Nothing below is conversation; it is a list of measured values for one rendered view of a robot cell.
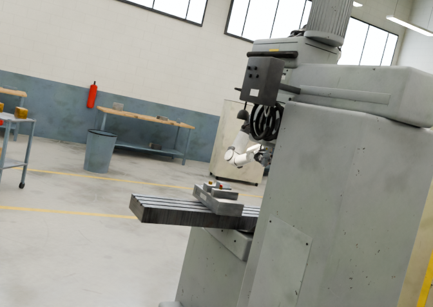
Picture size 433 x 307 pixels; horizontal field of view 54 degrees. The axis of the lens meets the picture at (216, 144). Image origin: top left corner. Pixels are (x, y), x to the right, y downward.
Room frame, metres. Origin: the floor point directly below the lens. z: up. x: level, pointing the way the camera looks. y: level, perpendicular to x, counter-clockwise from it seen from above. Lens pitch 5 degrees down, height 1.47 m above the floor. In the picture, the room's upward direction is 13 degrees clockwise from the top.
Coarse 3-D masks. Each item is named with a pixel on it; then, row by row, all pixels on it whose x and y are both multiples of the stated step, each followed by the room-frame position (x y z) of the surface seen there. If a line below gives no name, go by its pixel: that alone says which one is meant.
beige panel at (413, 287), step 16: (432, 128) 3.48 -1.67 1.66; (432, 192) 3.35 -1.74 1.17; (432, 208) 3.32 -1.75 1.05; (432, 224) 3.29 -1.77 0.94; (416, 240) 3.37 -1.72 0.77; (432, 240) 3.26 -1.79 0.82; (416, 256) 3.34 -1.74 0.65; (432, 256) 3.22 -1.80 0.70; (416, 272) 3.31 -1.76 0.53; (432, 272) 3.19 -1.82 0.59; (416, 288) 3.28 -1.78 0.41; (432, 288) 3.17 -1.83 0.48; (400, 304) 3.36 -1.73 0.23; (416, 304) 3.24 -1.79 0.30; (432, 304) 3.14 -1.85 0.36
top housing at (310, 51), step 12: (252, 48) 2.53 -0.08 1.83; (264, 48) 2.41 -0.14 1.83; (276, 48) 2.30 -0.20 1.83; (288, 48) 2.21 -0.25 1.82; (300, 48) 2.14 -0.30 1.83; (312, 48) 2.16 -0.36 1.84; (324, 48) 2.20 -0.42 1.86; (336, 48) 2.24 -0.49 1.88; (288, 60) 2.19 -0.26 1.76; (300, 60) 2.14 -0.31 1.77; (312, 60) 2.17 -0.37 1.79; (324, 60) 2.21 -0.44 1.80; (336, 60) 2.24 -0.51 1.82
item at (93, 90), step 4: (92, 84) 9.12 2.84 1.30; (92, 88) 9.09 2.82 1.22; (96, 88) 9.13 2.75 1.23; (92, 92) 9.09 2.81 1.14; (96, 92) 9.16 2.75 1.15; (88, 96) 9.12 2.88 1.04; (92, 96) 9.09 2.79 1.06; (88, 100) 9.10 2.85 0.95; (92, 100) 9.10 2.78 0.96; (88, 104) 9.09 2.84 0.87; (92, 104) 9.12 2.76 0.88
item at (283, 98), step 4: (280, 96) 2.20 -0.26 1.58; (284, 96) 2.17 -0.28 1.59; (288, 96) 2.15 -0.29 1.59; (292, 96) 2.12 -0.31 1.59; (276, 100) 2.22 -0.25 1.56; (280, 100) 2.19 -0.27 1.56; (284, 100) 2.16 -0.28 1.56; (288, 100) 2.13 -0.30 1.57; (292, 100) 2.11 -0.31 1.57; (280, 104) 2.18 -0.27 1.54; (284, 104) 2.16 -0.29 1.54; (276, 112) 2.20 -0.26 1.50; (276, 116) 2.19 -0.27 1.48; (276, 120) 2.18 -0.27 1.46; (276, 124) 2.17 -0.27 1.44; (276, 128) 2.16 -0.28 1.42; (272, 140) 2.18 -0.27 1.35
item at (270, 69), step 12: (252, 60) 2.02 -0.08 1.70; (264, 60) 1.93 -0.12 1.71; (276, 60) 1.90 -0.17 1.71; (252, 72) 2.00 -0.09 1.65; (264, 72) 1.91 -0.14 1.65; (276, 72) 1.90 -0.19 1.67; (252, 84) 1.98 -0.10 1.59; (264, 84) 1.89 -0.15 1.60; (276, 84) 1.91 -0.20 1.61; (240, 96) 2.05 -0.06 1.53; (252, 96) 1.96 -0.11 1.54; (264, 96) 1.89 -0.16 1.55; (276, 96) 1.92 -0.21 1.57
